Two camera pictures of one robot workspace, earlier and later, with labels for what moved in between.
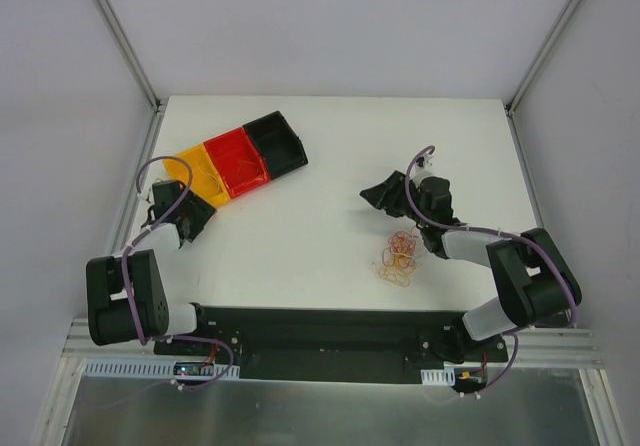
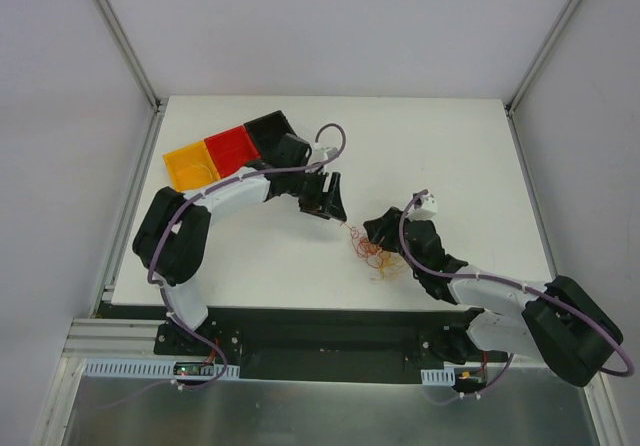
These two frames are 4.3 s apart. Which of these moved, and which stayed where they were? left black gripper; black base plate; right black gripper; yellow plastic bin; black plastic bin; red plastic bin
Moved: right black gripper; left black gripper
Stayed: yellow plastic bin; black base plate; red plastic bin; black plastic bin
